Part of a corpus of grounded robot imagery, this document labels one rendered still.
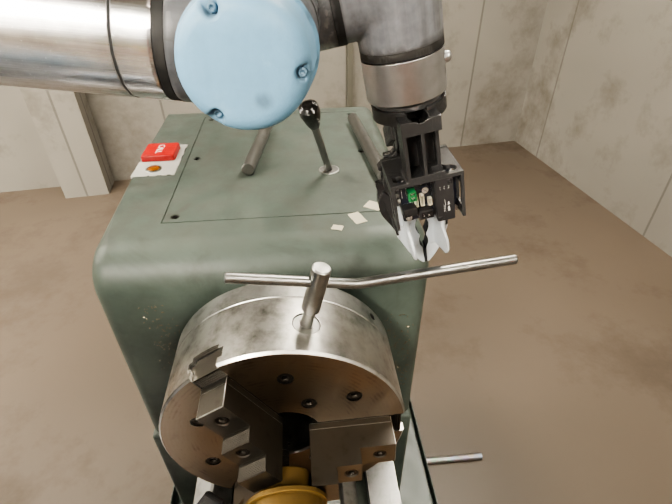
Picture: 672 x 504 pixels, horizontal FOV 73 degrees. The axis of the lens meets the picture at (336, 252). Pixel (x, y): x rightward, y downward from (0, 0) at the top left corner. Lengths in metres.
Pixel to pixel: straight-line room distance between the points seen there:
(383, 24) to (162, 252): 0.42
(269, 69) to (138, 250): 0.46
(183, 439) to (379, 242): 0.36
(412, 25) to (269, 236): 0.36
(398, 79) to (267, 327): 0.30
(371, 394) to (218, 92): 0.41
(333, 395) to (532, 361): 1.77
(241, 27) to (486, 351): 2.08
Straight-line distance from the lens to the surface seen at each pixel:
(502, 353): 2.26
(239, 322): 0.55
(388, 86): 0.42
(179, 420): 0.61
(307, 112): 0.68
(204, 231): 0.68
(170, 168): 0.88
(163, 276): 0.66
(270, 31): 0.25
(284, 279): 0.48
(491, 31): 4.00
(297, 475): 0.57
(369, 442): 0.60
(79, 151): 3.64
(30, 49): 0.32
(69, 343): 2.54
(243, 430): 0.54
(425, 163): 0.43
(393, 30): 0.40
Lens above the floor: 1.62
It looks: 36 degrees down
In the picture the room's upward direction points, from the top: 1 degrees counter-clockwise
